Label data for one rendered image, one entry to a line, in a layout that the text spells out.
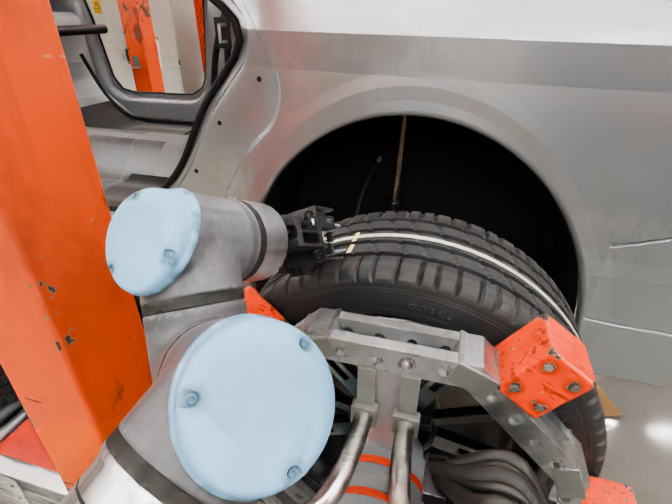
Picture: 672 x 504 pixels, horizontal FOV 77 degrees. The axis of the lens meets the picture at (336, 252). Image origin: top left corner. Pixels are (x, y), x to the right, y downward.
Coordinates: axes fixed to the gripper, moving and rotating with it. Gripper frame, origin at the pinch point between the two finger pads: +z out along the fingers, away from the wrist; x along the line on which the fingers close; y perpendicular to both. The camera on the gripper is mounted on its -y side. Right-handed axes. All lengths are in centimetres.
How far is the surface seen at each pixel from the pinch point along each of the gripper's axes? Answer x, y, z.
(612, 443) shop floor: -89, 38, 138
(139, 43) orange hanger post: 212, -205, 171
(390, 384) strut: -21.4, 9.0, -6.4
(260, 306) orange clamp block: -7.4, -8.0, -8.5
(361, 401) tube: -23.2, 4.3, -6.7
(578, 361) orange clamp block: -21.3, 31.7, -4.9
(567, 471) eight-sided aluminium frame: -36.4, 27.3, 0.8
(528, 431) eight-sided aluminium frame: -29.9, 24.2, -2.3
